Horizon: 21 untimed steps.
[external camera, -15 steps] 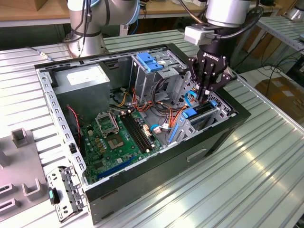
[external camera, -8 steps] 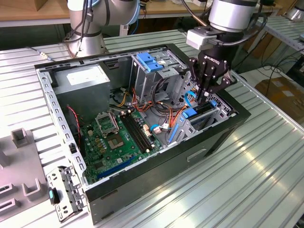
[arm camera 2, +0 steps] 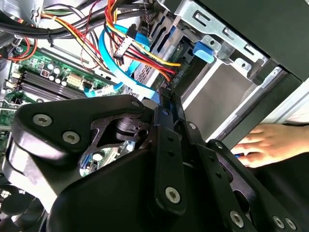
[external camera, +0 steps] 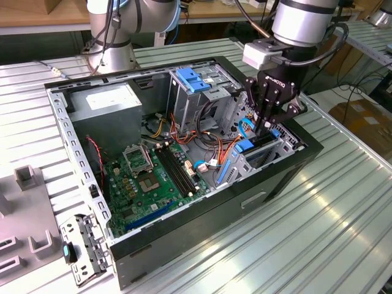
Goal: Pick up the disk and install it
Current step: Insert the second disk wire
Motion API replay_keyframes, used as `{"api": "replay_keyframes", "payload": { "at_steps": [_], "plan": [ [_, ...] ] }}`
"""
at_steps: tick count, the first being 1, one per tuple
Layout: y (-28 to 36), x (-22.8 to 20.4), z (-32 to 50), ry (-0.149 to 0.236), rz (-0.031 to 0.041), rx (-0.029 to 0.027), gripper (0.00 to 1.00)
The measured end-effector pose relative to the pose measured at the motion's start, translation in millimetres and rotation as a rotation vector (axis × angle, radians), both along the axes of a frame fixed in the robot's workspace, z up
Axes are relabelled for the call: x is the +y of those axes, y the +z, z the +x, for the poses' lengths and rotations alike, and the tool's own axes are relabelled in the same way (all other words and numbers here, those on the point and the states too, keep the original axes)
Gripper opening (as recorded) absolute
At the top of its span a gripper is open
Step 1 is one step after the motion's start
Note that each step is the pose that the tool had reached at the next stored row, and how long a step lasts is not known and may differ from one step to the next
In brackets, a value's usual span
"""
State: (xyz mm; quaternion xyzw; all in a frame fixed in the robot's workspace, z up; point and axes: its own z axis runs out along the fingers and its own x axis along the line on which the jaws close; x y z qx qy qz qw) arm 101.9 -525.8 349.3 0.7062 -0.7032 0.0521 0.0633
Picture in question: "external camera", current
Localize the large cardboard box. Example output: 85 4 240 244
329 99 392 151

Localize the thick black wrist cable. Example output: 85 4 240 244
271 21 350 67

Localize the cable with metal connector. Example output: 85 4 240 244
32 59 72 80

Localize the CPU socket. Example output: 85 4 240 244
137 173 162 194

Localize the metal socket cover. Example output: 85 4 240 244
122 143 154 178

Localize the grey metal drive cage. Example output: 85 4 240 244
167 64 246 135

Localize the grey power supply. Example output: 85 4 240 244
67 82 144 157

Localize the blue data wire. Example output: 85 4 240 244
238 116 257 138

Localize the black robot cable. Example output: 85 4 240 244
80 0 122 76

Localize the black PC case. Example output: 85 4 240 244
43 55 325 291

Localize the hard disk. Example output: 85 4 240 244
216 128 281 187

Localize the black case fan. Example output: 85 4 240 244
80 134 107 200

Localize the black teal latch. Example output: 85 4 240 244
62 241 79 264

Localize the green motherboard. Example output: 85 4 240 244
102 142 212 238

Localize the blue plastic drive bracket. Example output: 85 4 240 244
176 67 212 93

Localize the blue expansion slot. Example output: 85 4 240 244
125 200 175 232

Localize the grey metal disk bay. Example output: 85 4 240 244
214 128 300 189

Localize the wooden workbench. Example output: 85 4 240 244
0 0 365 36

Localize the thin blue board wire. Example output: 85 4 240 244
194 159 223 169

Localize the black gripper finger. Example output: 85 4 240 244
265 98 307 129
244 76 275 133

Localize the grey parts rack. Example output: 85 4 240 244
0 164 67 278

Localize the silver metal drum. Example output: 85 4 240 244
366 9 392 30

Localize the orange black wire bundle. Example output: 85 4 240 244
149 113 243 165

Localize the black RAM slot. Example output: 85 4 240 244
154 148 190 198
164 146 198 194

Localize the silver slot bracket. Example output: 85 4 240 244
59 213 111 288

